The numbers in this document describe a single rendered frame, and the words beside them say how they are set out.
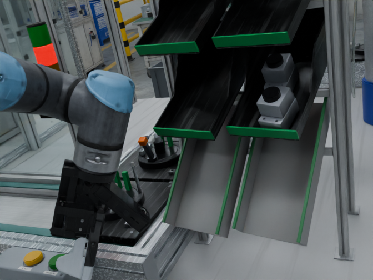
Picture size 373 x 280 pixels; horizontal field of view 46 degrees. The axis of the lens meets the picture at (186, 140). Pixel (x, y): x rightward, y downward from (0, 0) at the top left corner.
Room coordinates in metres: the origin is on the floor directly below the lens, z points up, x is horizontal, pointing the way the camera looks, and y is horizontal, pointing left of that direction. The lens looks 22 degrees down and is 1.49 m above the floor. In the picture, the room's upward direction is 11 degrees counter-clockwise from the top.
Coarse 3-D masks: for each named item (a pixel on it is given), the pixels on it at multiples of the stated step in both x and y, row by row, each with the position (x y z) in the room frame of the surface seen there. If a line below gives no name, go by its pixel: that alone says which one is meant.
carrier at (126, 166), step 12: (156, 144) 1.17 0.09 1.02; (168, 144) 1.21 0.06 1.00; (132, 156) 1.24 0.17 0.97; (144, 156) 1.17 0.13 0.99; (156, 156) 1.16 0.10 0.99; (168, 156) 1.14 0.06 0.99; (120, 168) 1.17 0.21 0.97; (144, 168) 1.13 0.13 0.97; (156, 168) 1.11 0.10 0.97; (168, 168) 1.10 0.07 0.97; (120, 180) 1.11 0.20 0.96; (132, 180) 1.09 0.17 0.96; (144, 180) 1.07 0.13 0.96; (156, 180) 1.05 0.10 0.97; (168, 180) 1.04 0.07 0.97
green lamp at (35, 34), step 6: (30, 30) 1.13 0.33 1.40; (36, 30) 1.12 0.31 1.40; (42, 30) 1.13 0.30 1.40; (30, 36) 1.13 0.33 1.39; (36, 36) 1.12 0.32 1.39; (42, 36) 1.13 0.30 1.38; (48, 36) 1.14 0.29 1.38; (36, 42) 1.12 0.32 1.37; (42, 42) 1.12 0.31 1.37; (48, 42) 1.13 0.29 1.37
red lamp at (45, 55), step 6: (36, 48) 1.12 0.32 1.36; (42, 48) 1.12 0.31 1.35; (48, 48) 1.13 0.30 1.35; (36, 54) 1.13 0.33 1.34; (42, 54) 1.12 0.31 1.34; (48, 54) 1.13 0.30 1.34; (54, 54) 1.14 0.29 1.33; (42, 60) 1.12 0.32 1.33; (48, 60) 1.12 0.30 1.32; (54, 60) 1.13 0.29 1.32
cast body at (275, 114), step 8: (272, 88) 0.69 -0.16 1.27; (280, 88) 0.69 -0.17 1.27; (288, 88) 0.68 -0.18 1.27; (264, 96) 0.68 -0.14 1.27; (272, 96) 0.67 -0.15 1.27; (280, 96) 0.68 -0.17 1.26; (288, 96) 0.68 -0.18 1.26; (256, 104) 0.69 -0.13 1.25; (264, 104) 0.68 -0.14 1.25; (272, 104) 0.67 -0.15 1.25; (280, 104) 0.66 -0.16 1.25; (288, 104) 0.68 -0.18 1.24; (296, 104) 0.70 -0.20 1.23; (264, 112) 0.69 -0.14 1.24; (272, 112) 0.67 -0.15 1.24; (280, 112) 0.66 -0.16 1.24; (288, 112) 0.68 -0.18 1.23; (296, 112) 0.70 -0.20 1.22; (264, 120) 0.68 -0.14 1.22; (272, 120) 0.68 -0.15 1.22; (280, 120) 0.67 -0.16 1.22; (288, 120) 0.68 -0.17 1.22; (272, 128) 0.68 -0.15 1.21; (280, 128) 0.66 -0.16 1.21; (288, 128) 0.68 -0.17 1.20
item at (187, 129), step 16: (208, 48) 0.98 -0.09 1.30; (240, 48) 0.83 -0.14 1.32; (176, 64) 0.88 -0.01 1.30; (192, 64) 0.92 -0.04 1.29; (208, 64) 0.93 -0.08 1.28; (224, 64) 0.91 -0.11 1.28; (240, 64) 0.83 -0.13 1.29; (176, 80) 0.87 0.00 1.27; (192, 80) 0.91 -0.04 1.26; (208, 80) 0.88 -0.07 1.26; (224, 80) 0.86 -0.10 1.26; (240, 80) 0.82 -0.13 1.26; (176, 96) 0.86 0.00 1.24; (192, 96) 0.86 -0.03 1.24; (208, 96) 0.84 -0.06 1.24; (224, 96) 0.81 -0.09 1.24; (176, 112) 0.84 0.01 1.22; (192, 112) 0.81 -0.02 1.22; (208, 112) 0.79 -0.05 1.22; (224, 112) 0.76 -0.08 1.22; (160, 128) 0.78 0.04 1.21; (176, 128) 0.79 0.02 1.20; (192, 128) 0.77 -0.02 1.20; (208, 128) 0.75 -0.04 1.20
